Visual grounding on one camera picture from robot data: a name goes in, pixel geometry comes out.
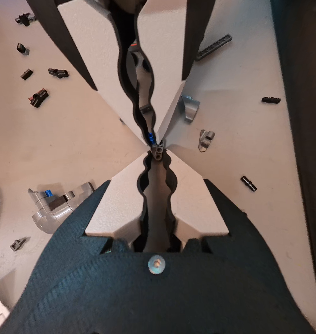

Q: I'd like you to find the dark grey triangular beam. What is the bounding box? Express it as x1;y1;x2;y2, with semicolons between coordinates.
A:
151;140;165;160

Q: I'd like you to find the grey plate with holes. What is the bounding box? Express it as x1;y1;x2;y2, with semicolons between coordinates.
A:
196;34;233;62

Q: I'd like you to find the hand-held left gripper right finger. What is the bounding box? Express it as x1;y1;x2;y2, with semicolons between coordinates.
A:
164;149;230;249

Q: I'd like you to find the grey curved brick assembly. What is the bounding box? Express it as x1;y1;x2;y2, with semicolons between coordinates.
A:
27;182;96;234

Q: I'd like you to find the black perforated mat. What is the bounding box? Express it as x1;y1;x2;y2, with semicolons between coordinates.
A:
270;0;316;334

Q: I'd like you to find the grey angled connector piece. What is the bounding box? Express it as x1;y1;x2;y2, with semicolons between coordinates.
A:
198;129;215;153

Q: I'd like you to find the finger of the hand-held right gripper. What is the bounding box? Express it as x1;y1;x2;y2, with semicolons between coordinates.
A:
137;0;187;140
57;0;152;144

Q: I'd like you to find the black cross connector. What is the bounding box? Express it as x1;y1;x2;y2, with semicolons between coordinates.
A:
15;13;35;27

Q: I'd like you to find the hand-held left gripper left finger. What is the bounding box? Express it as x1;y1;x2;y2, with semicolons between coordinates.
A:
84;151;152;248

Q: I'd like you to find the small grey bracket piece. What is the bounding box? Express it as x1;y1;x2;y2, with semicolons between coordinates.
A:
10;237;27;252

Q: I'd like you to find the silver curved panel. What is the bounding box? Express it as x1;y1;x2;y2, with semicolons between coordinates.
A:
180;94;201;123

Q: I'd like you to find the long black connector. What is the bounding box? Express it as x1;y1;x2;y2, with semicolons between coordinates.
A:
48;68;69;79

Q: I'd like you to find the black and brown connector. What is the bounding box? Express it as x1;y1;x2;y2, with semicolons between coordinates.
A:
28;88;49;108

